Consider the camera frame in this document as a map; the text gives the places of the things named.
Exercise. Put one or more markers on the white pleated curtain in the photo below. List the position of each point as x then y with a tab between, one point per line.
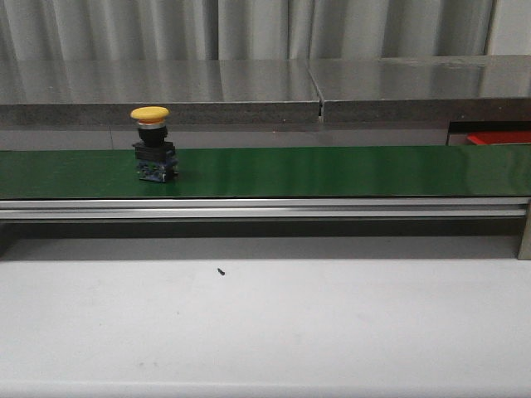
241	30

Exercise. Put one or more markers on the green conveyor belt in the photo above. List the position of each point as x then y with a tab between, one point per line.
406	171

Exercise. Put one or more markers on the aluminium conveyor frame rail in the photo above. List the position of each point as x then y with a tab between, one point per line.
161	209

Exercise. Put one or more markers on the grey conveyor support leg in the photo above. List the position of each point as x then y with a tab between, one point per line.
524	231

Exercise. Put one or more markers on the yellow push button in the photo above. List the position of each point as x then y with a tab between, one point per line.
156	158

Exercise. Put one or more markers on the red plastic tray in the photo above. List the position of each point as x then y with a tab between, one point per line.
499	137

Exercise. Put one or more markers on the grey stone counter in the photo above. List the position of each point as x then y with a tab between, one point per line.
48	105

